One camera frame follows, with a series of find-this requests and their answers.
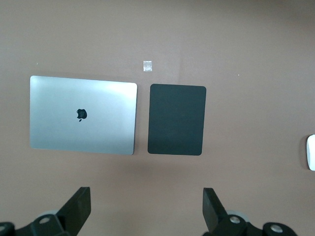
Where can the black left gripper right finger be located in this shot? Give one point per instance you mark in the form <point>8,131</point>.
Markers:
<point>215,211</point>

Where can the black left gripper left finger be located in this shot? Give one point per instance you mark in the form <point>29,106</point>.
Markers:
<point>78,209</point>

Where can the white computer mouse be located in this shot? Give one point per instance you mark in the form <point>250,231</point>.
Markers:
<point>311,152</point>

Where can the black mouse pad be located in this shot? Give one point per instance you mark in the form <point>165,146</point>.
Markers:
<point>176,120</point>

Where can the silver closed laptop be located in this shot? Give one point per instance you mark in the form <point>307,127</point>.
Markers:
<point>83,127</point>

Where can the clear tape piece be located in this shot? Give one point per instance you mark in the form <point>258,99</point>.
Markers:
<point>148,66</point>

